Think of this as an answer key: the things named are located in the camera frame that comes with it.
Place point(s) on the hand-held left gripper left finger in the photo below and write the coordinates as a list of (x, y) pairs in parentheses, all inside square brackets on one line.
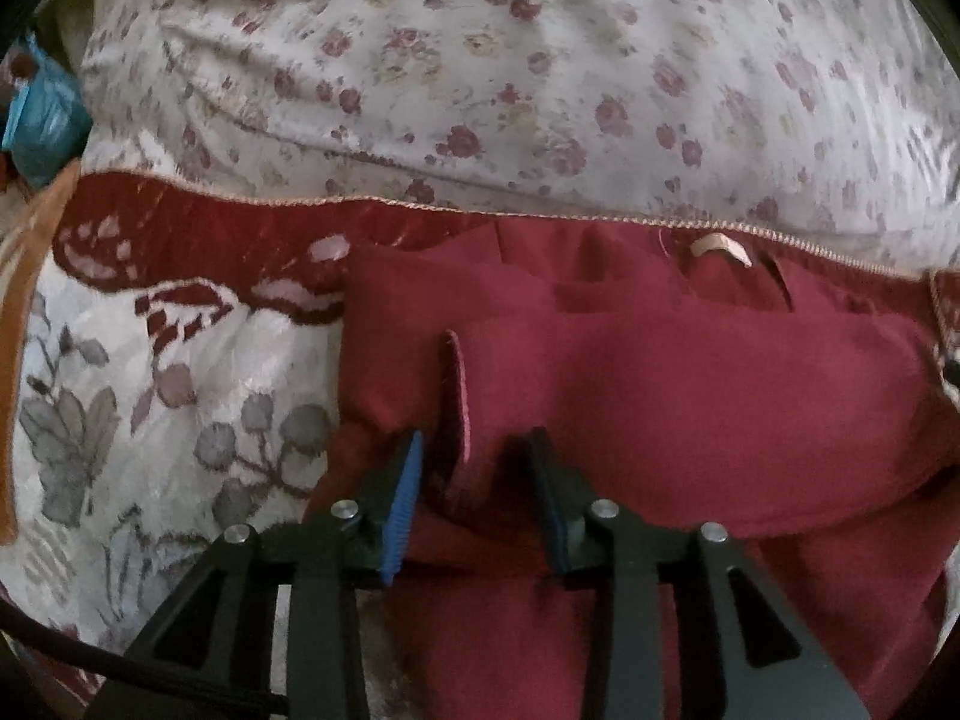
[(401, 502)]

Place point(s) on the floral quilt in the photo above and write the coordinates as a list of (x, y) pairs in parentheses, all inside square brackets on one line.
[(525, 75)]

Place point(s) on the maroon fleece pants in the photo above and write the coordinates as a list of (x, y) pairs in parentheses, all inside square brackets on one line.
[(675, 405)]

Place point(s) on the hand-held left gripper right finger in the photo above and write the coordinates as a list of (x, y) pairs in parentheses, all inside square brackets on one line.
[(553, 514)]

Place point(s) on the plush patterned blanket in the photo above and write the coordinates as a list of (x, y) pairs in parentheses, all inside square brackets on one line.
[(187, 360)]

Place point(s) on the blue plastic bag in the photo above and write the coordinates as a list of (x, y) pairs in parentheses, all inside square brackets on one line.
[(45, 120)]

